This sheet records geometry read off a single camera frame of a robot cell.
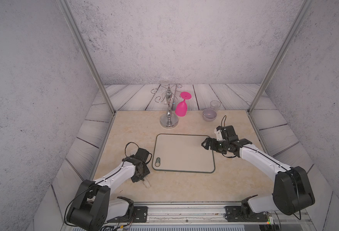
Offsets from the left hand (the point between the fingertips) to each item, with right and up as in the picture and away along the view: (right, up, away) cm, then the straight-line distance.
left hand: (146, 175), depth 87 cm
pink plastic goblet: (+22, +41, +13) cm, 49 cm away
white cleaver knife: (+1, -3, -4) cm, 5 cm away
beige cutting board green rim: (+22, +11, +10) cm, 26 cm away
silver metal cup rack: (+13, +33, +26) cm, 44 cm away
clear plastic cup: (+50, +46, +32) cm, 75 cm away
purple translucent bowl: (+44, +37, +28) cm, 64 cm away
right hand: (+37, +18, 0) cm, 41 cm away
